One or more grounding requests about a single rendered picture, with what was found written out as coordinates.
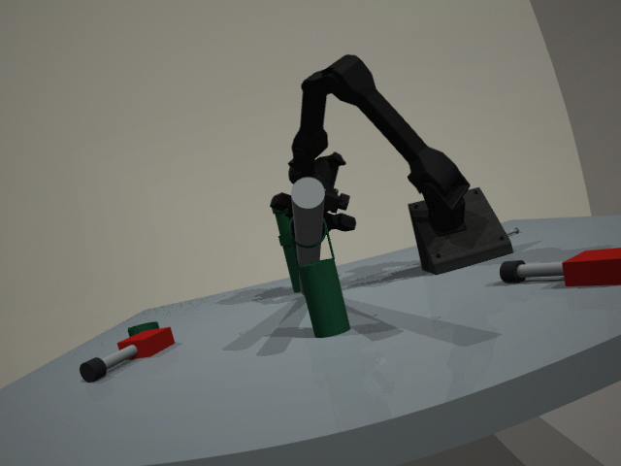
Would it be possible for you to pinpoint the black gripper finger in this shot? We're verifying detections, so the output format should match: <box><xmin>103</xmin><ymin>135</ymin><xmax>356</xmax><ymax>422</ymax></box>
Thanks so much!
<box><xmin>285</xmin><ymin>212</ymin><xmax>296</xmax><ymax>249</ymax></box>
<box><xmin>321</xmin><ymin>222</ymin><xmax>339</xmax><ymax>239</ymax></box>

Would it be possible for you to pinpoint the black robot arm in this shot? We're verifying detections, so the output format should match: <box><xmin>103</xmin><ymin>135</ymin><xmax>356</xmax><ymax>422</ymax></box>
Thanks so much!
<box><xmin>288</xmin><ymin>54</ymin><xmax>470</xmax><ymax>237</ymax></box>

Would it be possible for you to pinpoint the grey metal pipe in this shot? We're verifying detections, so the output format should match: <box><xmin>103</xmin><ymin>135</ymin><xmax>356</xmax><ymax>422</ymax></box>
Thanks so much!
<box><xmin>291</xmin><ymin>177</ymin><xmax>325</xmax><ymax>266</ymax></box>

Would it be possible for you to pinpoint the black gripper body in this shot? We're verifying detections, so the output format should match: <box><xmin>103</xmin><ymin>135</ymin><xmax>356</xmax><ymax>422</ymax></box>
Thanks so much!
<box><xmin>270</xmin><ymin>179</ymin><xmax>356</xmax><ymax>232</ymax></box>

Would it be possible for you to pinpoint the dark green post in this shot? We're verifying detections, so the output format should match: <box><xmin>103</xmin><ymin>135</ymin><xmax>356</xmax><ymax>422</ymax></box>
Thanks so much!
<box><xmin>272</xmin><ymin>208</ymin><xmax>301</xmax><ymax>292</ymax></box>

